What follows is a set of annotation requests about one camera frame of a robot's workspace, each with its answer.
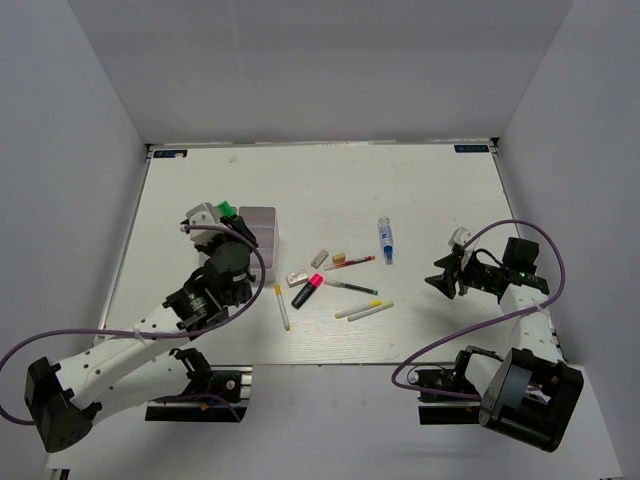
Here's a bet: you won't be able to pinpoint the green black highlighter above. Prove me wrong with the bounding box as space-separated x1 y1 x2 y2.
217 200 237 218

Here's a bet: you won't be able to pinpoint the white marker orange caps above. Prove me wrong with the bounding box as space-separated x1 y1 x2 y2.
274 284 291 332

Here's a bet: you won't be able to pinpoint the white staples box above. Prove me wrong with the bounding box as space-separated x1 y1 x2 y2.
285 269 310 288

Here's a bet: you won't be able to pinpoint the white marker yellow cap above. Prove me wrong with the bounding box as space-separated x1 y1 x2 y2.
334 300 382 319

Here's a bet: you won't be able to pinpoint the pink black highlighter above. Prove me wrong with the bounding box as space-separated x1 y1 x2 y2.
291 273 324 310

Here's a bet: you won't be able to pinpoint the white marker pale cap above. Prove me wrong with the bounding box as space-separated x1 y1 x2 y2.
347 302 395 322

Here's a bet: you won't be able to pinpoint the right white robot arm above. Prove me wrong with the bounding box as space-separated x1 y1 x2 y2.
410 228 584 452

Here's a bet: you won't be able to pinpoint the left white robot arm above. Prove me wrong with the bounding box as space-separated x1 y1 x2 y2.
24 206 264 453

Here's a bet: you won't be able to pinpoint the right white organizer bin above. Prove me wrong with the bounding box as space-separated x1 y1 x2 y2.
239 206 280 283

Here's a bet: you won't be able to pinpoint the white organizer bin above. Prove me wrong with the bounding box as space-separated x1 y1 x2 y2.
198 252 216 282
239 206 280 283

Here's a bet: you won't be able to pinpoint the left white organizer bin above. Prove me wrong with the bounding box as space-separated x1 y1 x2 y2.
198 252 216 282

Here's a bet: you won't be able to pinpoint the clear blue spray bottle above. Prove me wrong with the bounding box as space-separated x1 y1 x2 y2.
378 217 394 265

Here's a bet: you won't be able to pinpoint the dirty white eraser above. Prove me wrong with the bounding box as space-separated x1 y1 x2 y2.
310 249 328 269

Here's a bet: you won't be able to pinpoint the left blue table label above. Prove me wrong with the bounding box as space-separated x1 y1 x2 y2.
153 149 188 159

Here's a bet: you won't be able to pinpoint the blue table label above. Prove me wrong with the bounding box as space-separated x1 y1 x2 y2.
454 144 490 154
153 149 188 159

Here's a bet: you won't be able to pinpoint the red ink gel pen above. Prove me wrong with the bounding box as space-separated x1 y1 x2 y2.
324 255 376 271

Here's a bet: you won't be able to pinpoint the green ink gel pen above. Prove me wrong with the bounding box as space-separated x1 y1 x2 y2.
324 279 379 296

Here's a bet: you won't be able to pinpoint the right blue table label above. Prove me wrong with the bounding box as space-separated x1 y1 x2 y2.
454 144 490 154

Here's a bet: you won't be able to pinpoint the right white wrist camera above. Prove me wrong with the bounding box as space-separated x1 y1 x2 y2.
448 227 474 269

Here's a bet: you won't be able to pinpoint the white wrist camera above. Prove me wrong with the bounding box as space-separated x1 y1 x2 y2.
448 227 474 269
180 203 220 245

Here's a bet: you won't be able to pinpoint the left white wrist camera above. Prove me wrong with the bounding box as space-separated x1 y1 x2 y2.
180 203 220 245

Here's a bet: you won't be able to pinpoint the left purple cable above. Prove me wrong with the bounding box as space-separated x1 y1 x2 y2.
0 224 269 426

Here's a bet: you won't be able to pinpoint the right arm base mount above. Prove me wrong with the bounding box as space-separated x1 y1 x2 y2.
406 364 480 426

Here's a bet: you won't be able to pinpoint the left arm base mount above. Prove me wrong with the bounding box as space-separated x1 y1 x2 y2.
145 366 253 424

